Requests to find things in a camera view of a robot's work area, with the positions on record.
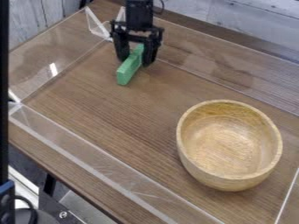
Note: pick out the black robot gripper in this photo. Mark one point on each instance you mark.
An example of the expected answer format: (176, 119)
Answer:
(136, 28)

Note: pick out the green rectangular block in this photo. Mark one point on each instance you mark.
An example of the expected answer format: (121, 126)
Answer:
(126, 70)

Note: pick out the brown wooden bowl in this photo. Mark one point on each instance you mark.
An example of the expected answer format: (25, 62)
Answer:
(228, 143)

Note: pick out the black table leg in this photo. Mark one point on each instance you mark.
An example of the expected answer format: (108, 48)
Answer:
(49, 184)

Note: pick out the clear acrylic corner bracket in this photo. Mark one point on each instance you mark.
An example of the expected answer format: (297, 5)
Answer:
(97, 28)

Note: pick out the clear acrylic barrier wall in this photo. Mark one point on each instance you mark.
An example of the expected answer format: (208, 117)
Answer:
(116, 132)

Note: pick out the grey metal base plate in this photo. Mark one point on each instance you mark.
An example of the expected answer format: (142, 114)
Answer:
(50, 212)

